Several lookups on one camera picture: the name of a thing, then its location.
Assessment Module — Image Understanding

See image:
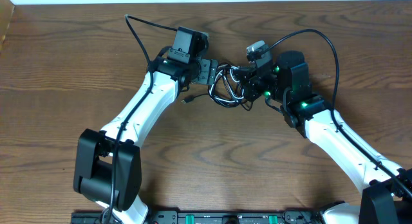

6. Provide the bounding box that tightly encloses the white usb cable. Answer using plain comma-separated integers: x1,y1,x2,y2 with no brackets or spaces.
208,65,248,104

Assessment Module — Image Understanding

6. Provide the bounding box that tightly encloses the black usb cable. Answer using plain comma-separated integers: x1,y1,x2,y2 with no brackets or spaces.
181,63,255,111

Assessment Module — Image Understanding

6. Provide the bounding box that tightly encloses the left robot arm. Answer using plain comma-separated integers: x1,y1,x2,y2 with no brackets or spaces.
73,27,217,223

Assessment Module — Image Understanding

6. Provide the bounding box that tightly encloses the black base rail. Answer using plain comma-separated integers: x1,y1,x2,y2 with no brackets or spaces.
70,210,323,224

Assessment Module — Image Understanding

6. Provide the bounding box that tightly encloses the left camera black cable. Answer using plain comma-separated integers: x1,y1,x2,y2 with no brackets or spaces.
101,14,178,224

